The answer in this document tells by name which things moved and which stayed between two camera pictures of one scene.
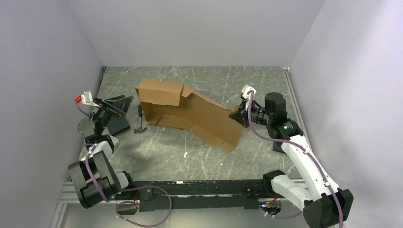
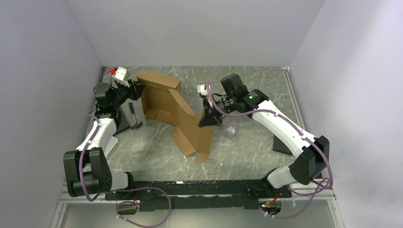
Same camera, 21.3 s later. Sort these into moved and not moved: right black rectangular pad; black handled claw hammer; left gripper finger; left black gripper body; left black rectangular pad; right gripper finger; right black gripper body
Moved: right black gripper body; black handled claw hammer; left black gripper body; left gripper finger; right gripper finger
Not moved: right black rectangular pad; left black rectangular pad
